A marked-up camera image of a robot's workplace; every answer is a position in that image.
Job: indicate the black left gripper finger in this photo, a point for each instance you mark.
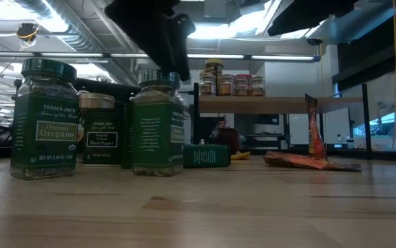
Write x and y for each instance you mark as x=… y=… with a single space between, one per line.
x=166 y=63
x=184 y=62

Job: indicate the green-lidded oregano spice jar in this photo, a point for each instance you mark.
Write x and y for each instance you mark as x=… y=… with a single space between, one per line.
x=44 y=137
x=156 y=137

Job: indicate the dark green pepper tin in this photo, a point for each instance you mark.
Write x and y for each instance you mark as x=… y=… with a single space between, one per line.
x=127 y=137
x=206 y=156
x=102 y=144

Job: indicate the orange taco seasoning packet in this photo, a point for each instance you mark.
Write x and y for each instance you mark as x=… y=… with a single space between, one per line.
x=308 y=162
x=316 y=137

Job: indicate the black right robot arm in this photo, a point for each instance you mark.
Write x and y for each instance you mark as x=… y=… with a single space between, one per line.
x=308 y=13

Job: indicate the wide jar with tan lid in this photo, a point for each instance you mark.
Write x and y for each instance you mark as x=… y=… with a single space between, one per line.
x=96 y=101

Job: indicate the dark red round object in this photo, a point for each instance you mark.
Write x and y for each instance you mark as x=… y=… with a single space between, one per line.
x=227 y=141

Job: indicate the long ceiling light rail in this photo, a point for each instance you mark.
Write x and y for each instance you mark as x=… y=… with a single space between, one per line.
x=70 y=54

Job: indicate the wooden shelf with black frame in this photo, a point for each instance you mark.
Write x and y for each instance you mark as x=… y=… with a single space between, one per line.
x=270 y=105

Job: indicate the black ceiling dome camera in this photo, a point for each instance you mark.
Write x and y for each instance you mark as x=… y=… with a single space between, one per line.
x=314 y=41

